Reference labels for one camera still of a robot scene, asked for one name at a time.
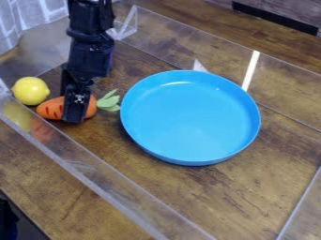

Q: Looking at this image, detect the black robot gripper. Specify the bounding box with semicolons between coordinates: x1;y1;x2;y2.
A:
61;28;114;123

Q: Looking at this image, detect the orange toy carrot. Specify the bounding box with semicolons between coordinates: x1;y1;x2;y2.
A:
37;90;121;120

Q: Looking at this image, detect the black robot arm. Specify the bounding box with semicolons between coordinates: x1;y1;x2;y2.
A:
61;0;114;123

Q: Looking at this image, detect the yellow toy lemon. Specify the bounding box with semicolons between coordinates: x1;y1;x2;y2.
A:
11;77;51;106

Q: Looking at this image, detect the white patterned curtain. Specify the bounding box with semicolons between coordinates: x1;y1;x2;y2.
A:
0;0;69;55

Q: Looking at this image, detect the blue round plate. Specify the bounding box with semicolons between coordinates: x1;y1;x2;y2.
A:
121;70;261;166

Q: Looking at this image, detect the black bar in background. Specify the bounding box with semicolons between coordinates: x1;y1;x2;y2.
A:
232;1;319;36

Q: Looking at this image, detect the clear acrylic enclosure wall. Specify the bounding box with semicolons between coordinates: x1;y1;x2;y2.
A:
0;0;321;240

